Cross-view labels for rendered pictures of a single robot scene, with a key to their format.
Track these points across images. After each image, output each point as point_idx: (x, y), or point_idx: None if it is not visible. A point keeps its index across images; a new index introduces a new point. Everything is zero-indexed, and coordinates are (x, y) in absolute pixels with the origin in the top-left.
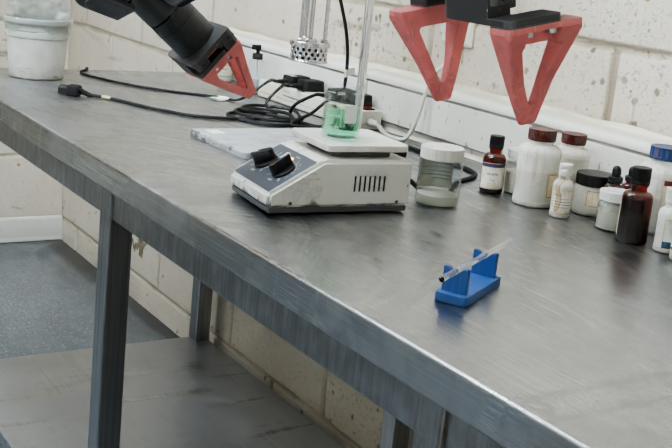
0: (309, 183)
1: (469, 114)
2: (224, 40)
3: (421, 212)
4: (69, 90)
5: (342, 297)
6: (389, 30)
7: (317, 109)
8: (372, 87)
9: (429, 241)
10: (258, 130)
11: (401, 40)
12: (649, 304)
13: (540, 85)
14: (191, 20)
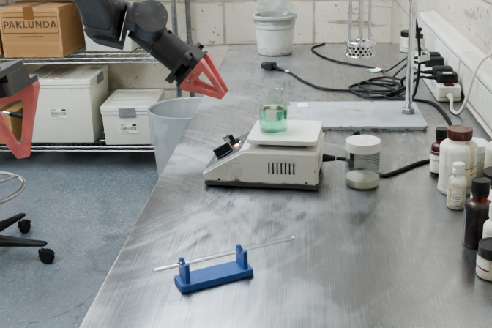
0: (231, 165)
1: (490, 98)
2: (184, 62)
3: (331, 192)
4: (266, 66)
5: (116, 268)
6: (480, 20)
7: None
8: (461, 66)
9: (281, 222)
10: (339, 103)
11: (484, 28)
12: (350, 318)
13: None
14: (167, 48)
